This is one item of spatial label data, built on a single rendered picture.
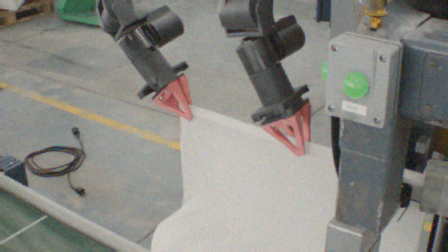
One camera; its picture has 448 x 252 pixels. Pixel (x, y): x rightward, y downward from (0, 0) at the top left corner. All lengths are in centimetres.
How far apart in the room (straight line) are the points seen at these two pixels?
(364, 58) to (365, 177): 18
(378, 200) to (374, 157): 6
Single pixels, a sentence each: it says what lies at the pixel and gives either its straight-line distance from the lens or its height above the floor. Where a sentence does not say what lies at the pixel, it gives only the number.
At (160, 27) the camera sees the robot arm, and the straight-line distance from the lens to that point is 113.
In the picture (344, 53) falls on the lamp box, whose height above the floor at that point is 132.
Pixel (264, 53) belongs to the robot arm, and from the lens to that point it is 92.
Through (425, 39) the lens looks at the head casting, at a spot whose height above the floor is 133.
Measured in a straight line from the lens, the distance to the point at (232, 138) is 105.
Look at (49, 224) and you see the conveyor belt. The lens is 206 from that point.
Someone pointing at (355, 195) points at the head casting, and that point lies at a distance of 76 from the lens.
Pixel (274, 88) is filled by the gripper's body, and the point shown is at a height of 117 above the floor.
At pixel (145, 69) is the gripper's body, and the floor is 115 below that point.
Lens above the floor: 152
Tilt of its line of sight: 25 degrees down
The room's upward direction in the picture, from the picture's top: 1 degrees counter-clockwise
